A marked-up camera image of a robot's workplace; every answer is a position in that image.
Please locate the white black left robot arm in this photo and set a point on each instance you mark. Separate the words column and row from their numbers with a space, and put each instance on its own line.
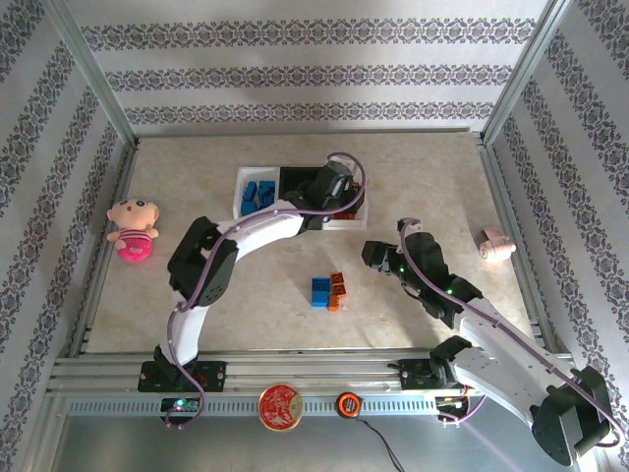
column 265, row 230

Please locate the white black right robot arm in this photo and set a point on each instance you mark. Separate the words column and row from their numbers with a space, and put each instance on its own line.
column 491, row 369

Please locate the pink white toy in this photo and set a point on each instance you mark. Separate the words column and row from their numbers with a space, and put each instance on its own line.
column 497, row 244

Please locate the orange black tape measure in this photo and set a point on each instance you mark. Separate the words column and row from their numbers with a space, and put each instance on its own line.
column 348, row 404

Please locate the pink plush doll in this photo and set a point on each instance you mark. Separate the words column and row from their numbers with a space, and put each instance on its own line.
column 132, row 231

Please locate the red round tin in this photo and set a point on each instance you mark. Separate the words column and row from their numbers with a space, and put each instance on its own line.
column 280, row 407

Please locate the aluminium table edge rail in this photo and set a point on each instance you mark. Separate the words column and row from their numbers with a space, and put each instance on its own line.
column 125, row 172
column 309, row 132
column 502, row 196

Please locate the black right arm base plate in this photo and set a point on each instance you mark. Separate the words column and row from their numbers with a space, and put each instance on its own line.
column 410, row 376

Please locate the aluminium mounting rail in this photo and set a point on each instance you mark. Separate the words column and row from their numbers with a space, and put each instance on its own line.
column 304, row 369

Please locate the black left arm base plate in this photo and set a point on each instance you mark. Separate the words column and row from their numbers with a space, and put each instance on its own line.
column 213, row 376

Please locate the aluminium frame post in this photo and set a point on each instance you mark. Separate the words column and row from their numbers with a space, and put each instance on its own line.
column 93, row 74
column 526, row 74

